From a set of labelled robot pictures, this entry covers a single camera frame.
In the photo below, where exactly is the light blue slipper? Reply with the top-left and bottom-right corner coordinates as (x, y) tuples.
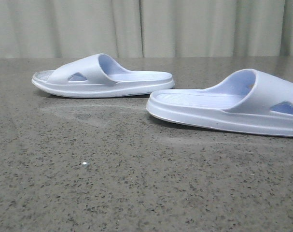
(146, 69), (293, 137)
(32, 54), (174, 98)

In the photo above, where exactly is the pale green curtain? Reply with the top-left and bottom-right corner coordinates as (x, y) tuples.
(0, 0), (293, 58)

